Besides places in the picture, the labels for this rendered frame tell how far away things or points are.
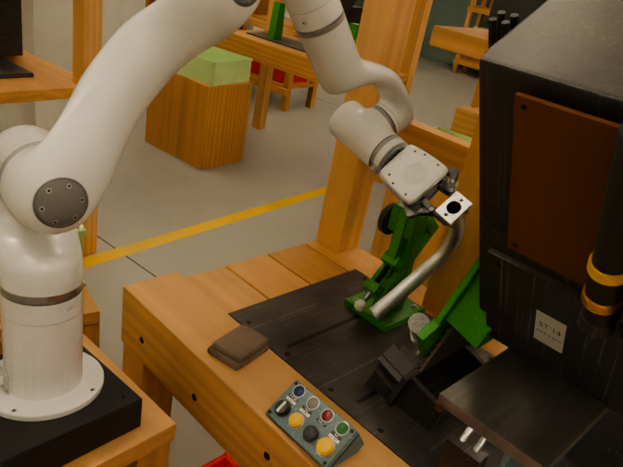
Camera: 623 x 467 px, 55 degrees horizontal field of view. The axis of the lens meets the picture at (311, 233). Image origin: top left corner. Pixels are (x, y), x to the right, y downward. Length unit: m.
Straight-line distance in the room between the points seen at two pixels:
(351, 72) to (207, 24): 0.32
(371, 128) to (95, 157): 0.55
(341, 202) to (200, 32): 0.85
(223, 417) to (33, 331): 0.39
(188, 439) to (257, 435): 1.19
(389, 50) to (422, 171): 0.48
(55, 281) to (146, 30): 0.39
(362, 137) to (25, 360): 0.71
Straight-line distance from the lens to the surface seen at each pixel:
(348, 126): 1.22
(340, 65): 1.11
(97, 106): 0.91
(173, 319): 1.30
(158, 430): 1.13
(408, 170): 1.16
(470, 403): 0.88
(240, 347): 1.19
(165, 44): 0.93
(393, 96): 1.23
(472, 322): 1.04
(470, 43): 1.25
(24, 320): 1.01
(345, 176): 1.63
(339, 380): 1.21
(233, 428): 1.19
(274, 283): 1.50
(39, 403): 1.08
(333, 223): 1.69
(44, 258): 0.97
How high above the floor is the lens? 1.65
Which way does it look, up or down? 25 degrees down
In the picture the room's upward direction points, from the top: 11 degrees clockwise
